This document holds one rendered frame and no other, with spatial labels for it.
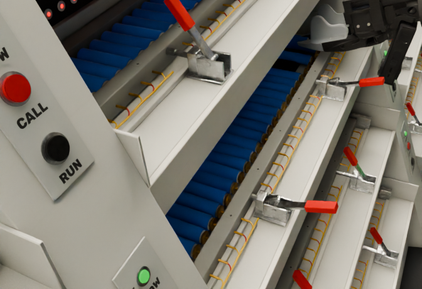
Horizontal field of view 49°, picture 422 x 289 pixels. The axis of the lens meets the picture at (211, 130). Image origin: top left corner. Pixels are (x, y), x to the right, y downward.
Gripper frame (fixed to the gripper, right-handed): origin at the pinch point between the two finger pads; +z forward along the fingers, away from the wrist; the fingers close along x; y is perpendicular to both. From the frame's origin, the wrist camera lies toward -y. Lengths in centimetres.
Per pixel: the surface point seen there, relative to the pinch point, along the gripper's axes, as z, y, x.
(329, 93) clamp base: -5.2, -4.6, 10.4
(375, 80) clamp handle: -12.4, -3.5, 10.1
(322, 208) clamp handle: -11.3, -3.4, 36.8
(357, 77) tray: -7.7, -6.3, 3.3
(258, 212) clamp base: -3.1, -4.4, 36.9
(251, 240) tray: -3.5, -5.0, 40.8
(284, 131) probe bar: -2.9, -2.0, 23.6
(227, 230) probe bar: -2.1, -1.9, 42.1
